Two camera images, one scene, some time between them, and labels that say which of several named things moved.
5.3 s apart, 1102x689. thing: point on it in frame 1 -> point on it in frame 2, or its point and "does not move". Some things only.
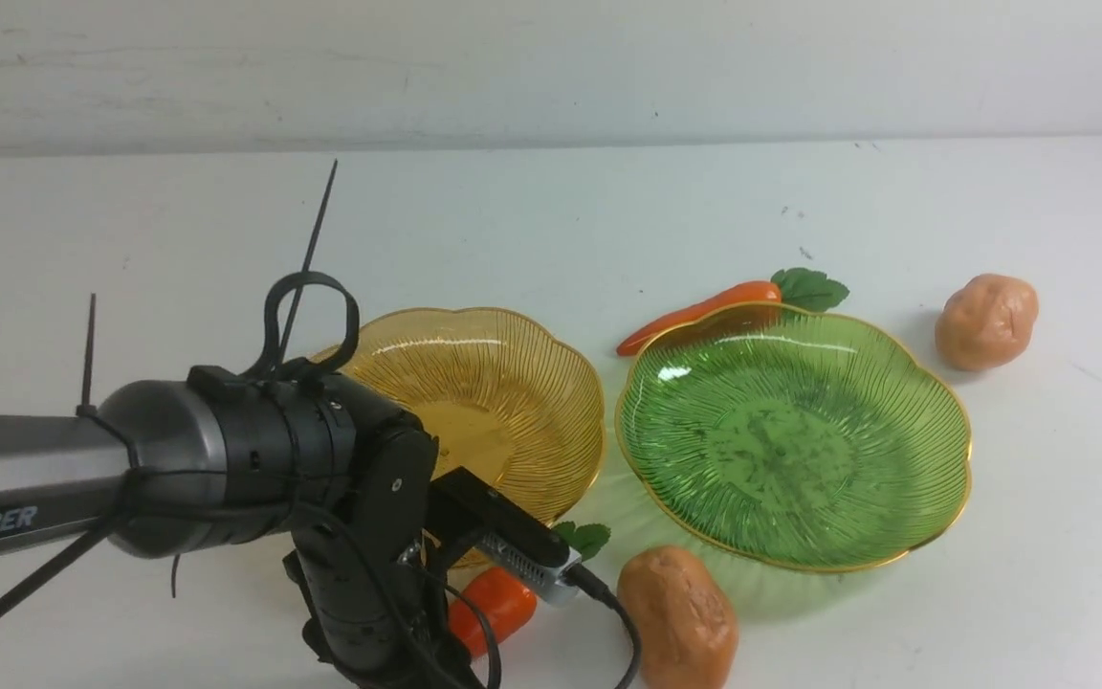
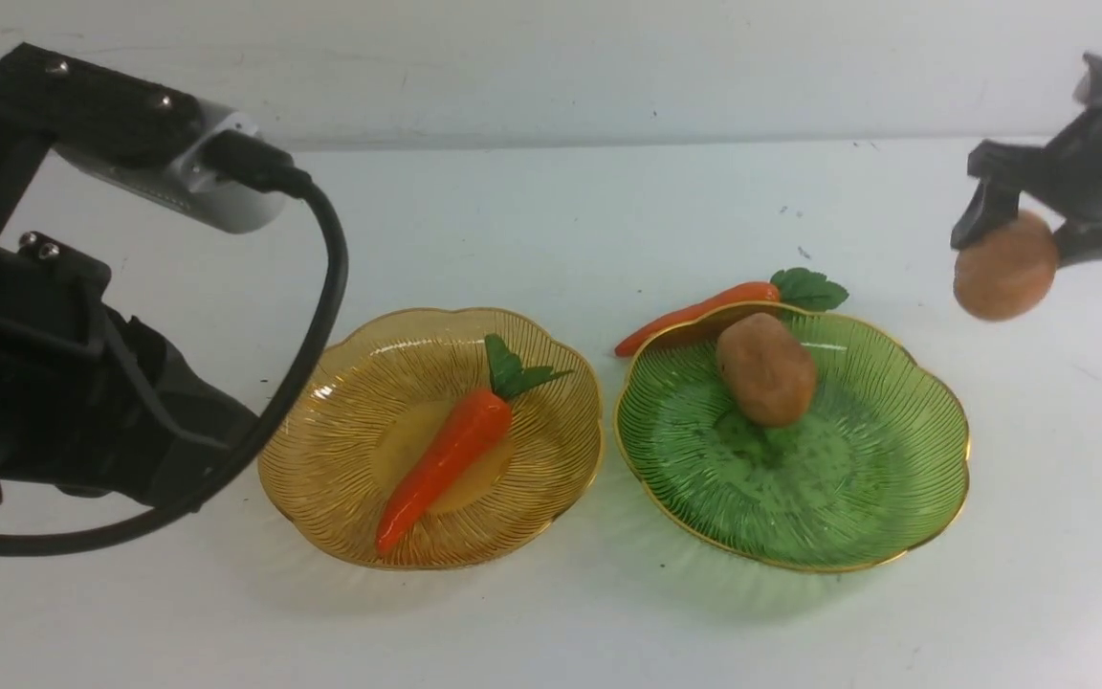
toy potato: x=688 y=632 -> x=770 y=376
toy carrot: x=803 y=286 does not move
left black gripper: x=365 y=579 -> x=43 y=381
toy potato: x=985 y=322 -> x=1006 y=274
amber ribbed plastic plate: x=508 y=402 does not move
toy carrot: x=507 y=604 -> x=455 y=447
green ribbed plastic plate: x=795 y=437 does not move
